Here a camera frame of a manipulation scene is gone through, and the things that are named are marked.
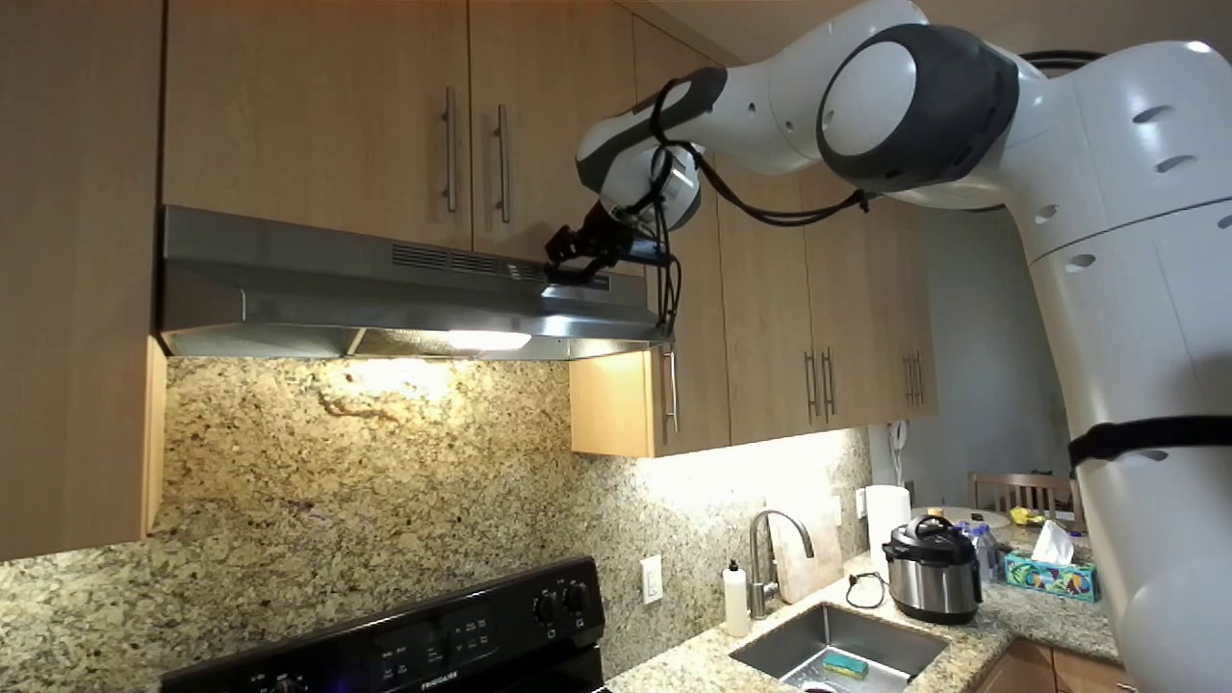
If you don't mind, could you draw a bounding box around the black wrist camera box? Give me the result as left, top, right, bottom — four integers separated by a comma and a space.
624, 226, 681, 271

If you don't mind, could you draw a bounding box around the white wall outlet plate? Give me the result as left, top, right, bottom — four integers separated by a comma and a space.
637, 551, 668, 609

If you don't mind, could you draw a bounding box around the wooden base cabinet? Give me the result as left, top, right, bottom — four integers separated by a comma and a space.
971, 630, 1133, 693

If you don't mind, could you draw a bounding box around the black coiled power cord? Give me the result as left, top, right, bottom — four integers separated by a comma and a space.
841, 568, 891, 614

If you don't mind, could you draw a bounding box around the beige cutting board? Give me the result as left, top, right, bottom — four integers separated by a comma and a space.
773, 524, 850, 609

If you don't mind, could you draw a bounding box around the glowing hood light panel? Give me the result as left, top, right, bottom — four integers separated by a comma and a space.
381, 322, 536, 358

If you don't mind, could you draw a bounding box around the white soap bottle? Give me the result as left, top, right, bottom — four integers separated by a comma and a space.
718, 553, 754, 636

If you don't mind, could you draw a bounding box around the wide wooden wall cabinet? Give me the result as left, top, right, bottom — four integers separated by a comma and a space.
567, 166, 941, 462

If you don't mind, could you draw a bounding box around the short wooden wall cabinet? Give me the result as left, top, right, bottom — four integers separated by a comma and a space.
159, 0, 725, 266

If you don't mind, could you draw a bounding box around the black strap around robot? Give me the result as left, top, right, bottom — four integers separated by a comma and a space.
1067, 412, 1232, 470

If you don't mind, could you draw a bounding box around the stainless steel sink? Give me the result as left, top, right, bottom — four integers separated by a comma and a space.
728, 598, 950, 693

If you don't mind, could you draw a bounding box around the silver kitchen faucet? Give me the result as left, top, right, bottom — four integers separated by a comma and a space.
748, 506, 821, 621

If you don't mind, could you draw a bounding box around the stainless steel range hood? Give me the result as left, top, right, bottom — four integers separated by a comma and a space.
151, 204, 666, 367

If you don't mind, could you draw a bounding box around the tall wooden wall cabinet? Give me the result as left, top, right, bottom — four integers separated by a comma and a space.
0, 0, 169, 568

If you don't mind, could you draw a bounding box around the teal tissue box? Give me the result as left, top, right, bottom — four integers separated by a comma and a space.
995, 516, 1099, 603

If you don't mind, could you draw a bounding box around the wooden chair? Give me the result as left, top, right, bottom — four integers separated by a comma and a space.
971, 465, 1076, 520

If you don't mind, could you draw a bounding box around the black stove control panel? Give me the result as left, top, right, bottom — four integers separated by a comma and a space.
159, 551, 606, 693

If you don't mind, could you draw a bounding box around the white paper towel roll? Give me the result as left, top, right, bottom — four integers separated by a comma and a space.
857, 483, 916, 570

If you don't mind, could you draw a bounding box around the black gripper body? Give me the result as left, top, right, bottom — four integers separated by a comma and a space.
577, 202, 641, 271

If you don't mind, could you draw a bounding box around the silver black pressure cooker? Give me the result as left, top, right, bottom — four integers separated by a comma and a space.
882, 507, 984, 627

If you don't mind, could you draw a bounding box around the teal and yellow sponge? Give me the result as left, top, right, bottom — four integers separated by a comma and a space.
821, 650, 873, 686

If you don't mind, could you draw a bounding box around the clear plastic bottle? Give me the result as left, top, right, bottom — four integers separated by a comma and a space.
963, 514, 1006, 582

